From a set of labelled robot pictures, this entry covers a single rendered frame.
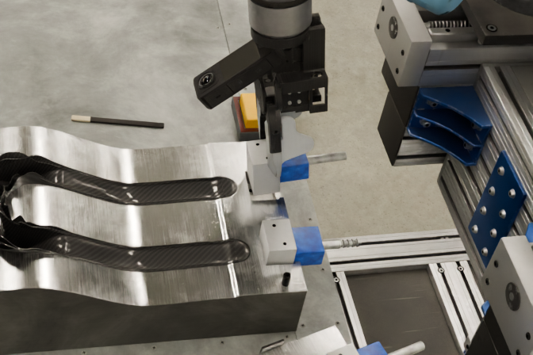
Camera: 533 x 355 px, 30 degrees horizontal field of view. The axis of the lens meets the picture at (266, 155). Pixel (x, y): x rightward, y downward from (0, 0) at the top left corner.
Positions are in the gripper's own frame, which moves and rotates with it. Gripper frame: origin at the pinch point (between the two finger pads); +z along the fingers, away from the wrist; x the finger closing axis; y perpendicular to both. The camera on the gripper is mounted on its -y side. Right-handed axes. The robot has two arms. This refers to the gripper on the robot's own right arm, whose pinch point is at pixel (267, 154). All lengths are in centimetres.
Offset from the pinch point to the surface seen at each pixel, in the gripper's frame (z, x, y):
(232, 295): 7.1, -16.9, -7.8
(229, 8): 8, 50, 3
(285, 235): 4.3, -11.0, 0.0
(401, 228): 93, 73, 46
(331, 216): 90, 78, 29
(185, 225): 5.1, -5.6, -12.0
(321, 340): 12.4, -21.8, 2.3
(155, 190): 4.3, 1.1, -15.1
